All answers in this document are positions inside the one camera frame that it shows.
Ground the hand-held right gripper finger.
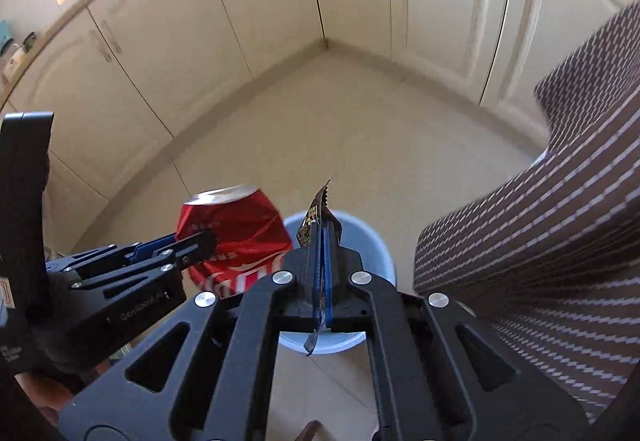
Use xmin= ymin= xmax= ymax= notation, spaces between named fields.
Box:
xmin=325 ymin=220 xmax=587 ymax=441
xmin=57 ymin=221 xmax=326 ymax=441

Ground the brown dotted chair cushion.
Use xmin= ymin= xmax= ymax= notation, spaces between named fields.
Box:
xmin=414 ymin=0 xmax=640 ymax=427

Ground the light blue trash bin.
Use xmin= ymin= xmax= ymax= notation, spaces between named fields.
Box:
xmin=277 ymin=210 xmax=397 ymax=356

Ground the person's left hand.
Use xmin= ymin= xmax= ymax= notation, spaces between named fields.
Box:
xmin=15 ymin=361 xmax=108 ymax=428

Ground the dark foil snack wrapper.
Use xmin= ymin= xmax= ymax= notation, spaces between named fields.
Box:
xmin=295 ymin=177 xmax=343 ymax=356

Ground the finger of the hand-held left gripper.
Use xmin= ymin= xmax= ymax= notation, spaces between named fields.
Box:
xmin=65 ymin=237 xmax=177 ymax=273
xmin=70 ymin=231 xmax=219 ymax=293

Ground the crushed red soda can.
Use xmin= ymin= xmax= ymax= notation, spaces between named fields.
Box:
xmin=176 ymin=187 xmax=293 ymax=299

